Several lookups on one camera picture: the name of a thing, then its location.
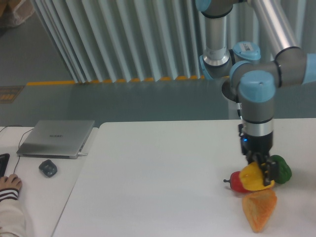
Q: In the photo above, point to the white folding partition screen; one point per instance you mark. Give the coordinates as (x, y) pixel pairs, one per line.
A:
(175, 39)

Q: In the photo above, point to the orange toy bread slice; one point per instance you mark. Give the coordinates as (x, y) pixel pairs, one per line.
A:
(258, 208)

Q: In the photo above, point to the red toy bell pepper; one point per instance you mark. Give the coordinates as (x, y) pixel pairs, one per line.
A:
(235, 183)

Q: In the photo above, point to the green toy bell pepper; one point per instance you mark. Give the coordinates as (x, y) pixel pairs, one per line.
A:
(284, 171)

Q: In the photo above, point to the person's bare hand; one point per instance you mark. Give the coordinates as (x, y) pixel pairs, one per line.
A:
(12, 182)

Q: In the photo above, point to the black keyboard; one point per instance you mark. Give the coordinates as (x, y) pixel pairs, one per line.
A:
(4, 159)

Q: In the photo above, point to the dark grey small device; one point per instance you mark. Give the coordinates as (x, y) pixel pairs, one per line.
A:
(48, 168)

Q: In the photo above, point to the cream striped sleeve forearm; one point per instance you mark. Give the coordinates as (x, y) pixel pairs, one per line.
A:
(12, 218)

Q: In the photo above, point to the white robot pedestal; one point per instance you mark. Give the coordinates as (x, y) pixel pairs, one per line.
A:
(232, 108)

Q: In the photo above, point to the yellow toy bell pepper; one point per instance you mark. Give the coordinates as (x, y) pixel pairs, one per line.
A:
(252, 178)

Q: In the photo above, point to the silver closed laptop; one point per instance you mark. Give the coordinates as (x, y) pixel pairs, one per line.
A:
(56, 139)

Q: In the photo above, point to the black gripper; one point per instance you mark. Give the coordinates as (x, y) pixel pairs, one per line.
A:
(250, 145)

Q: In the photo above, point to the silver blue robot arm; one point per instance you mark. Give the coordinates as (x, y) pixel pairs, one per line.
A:
(252, 85)

